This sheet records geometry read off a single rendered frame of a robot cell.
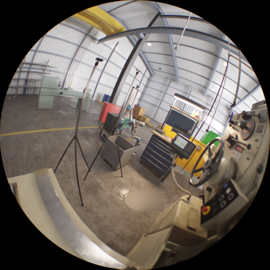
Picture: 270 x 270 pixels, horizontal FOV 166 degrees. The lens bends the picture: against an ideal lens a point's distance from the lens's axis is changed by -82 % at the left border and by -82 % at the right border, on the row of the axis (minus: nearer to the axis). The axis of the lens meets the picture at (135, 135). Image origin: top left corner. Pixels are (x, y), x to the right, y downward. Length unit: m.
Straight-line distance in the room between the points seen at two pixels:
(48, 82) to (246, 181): 5.25
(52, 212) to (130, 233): 1.09
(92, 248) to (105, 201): 1.04
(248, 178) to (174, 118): 2.29
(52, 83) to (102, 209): 4.68
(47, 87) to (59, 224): 4.62
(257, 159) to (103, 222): 1.62
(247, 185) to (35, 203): 1.25
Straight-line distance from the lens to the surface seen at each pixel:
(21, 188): 0.95
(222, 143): 0.59
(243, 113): 0.92
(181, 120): 2.55
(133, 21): 10.87
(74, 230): 0.71
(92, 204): 1.55
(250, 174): 0.64
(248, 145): 0.66
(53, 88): 4.85
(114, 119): 2.64
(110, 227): 1.48
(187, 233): 1.25
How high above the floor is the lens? 1.44
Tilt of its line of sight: 19 degrees down
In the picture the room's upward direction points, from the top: 24 degrees clockwise
